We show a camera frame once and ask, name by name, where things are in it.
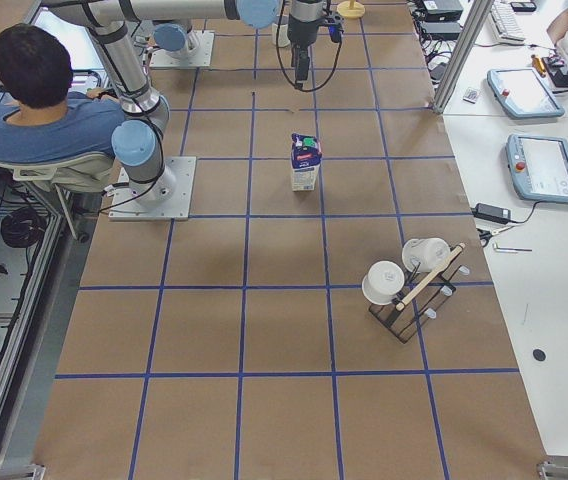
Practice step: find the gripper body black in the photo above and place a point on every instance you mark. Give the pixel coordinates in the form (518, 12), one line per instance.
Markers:
(303, 29)

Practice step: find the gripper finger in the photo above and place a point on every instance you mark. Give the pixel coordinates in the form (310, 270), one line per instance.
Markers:
(301, 73)
(297, 55)

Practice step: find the blue white milk carton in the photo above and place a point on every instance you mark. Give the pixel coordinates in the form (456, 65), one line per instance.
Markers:
(306, 156)

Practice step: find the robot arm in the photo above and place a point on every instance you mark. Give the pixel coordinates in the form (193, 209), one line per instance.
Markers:
(177, 38)
(137, 143)

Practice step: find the wooden mug tree stand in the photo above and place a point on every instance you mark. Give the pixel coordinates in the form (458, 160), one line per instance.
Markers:
(351, 9)

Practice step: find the white keyboard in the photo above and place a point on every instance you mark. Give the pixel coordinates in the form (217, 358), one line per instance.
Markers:
(504, 24)

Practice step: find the teach pendant far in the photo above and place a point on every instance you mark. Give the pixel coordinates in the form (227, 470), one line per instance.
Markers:
(523, 94)

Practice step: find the teach pendant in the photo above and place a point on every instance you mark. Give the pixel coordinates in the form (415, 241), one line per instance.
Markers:
(523, 94)
(538, 166)

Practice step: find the white mug on rack right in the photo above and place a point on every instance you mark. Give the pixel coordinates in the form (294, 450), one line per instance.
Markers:
(423, 255)

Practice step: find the white mug on rack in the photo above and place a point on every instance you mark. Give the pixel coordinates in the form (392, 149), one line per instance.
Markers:
(382, 282)
(423, 255)

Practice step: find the white mug on rack left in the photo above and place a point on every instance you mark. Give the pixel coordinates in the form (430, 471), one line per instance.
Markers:
(382, 282)

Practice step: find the white office chair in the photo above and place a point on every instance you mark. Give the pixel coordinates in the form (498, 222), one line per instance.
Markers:
(87, 173)

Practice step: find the black power adapter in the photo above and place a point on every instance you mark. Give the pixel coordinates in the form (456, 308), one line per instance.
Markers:
(491, 213)

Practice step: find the black rack with wooden rod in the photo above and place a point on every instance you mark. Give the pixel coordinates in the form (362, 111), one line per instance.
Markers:
(422, 295)

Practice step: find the teach pendant near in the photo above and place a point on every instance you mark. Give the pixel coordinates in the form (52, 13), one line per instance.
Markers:
(538, 166)

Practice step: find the seated person in blue shirt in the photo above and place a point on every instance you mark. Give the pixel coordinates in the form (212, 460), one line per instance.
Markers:
(48, 121)

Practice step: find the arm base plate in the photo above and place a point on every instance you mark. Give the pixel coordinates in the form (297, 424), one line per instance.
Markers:
(196, 53)
(169, 198)

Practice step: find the aluminium frame post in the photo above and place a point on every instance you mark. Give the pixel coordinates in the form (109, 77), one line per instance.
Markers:
(474, 22)

